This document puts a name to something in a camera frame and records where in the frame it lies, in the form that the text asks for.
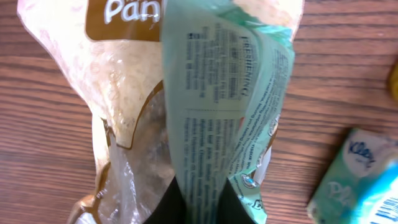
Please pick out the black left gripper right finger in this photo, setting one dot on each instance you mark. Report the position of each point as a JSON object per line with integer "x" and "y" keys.
{"x": 230, "y": 210}

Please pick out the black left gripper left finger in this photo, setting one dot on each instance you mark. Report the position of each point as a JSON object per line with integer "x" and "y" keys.
{"x": 171, "y": 208}

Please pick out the teal tissue pack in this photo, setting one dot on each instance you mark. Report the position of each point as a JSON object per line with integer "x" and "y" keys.
{"x": 360, "y": 186}

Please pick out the teal white snack packet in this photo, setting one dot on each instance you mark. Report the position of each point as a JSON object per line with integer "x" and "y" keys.
{"x": 226, "y": 67}

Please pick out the brown snack packet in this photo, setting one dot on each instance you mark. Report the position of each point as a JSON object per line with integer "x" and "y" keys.
{"x": 111, "y": 54}

